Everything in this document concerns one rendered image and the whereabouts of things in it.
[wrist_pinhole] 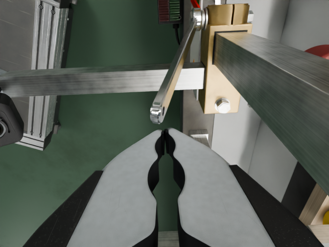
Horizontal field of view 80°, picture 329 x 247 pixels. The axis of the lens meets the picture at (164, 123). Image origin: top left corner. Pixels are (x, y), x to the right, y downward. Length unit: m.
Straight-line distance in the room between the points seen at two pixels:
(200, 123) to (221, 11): 0.30
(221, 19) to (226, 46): 0.05
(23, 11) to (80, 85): 0.79
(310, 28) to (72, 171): 1.61
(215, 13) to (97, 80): 0.17
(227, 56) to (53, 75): 0.22
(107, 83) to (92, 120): 1.09
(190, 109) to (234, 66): 0.30
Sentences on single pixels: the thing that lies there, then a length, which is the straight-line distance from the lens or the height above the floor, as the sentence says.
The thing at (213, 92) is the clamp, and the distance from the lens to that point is 0.28.
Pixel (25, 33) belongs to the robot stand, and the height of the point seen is 0.21.
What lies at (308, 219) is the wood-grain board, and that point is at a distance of 0.51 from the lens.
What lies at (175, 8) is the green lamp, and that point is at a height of 0.70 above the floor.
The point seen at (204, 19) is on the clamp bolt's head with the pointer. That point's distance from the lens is 0.27.
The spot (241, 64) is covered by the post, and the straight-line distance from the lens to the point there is 0.18.
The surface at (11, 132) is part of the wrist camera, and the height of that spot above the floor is 0.96.
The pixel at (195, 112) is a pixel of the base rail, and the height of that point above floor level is 0.70.
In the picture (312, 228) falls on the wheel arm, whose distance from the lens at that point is 0.43.
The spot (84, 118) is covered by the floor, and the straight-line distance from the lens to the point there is 1.38.
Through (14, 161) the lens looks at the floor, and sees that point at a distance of 1.86.
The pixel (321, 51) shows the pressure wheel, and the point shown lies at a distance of 0.29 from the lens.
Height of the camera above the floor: 1.12
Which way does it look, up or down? 59 degrees down
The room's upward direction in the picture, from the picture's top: 179 degrees clockwise
